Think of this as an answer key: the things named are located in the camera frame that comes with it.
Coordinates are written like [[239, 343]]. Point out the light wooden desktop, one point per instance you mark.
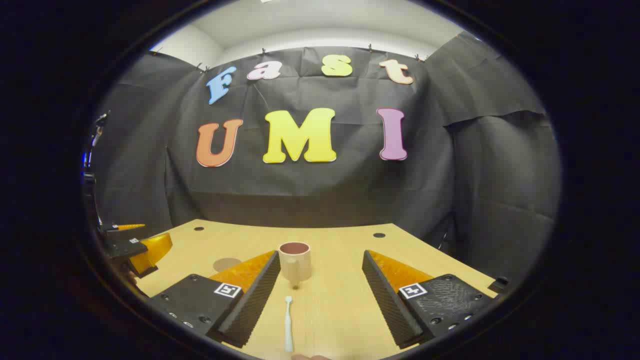
[[330, 305]]

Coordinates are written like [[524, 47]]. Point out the pale green toothbrush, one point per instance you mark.
[[288, 325]]

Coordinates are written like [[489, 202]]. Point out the round brown coaster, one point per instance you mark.
[[225, 264]]

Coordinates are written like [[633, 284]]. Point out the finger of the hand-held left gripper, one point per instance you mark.
[[125, 227], [150, 252]]

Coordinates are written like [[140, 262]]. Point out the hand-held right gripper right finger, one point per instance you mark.
[[390, 305]]

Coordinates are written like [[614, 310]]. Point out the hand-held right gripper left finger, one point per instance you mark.
[[250, 310]]

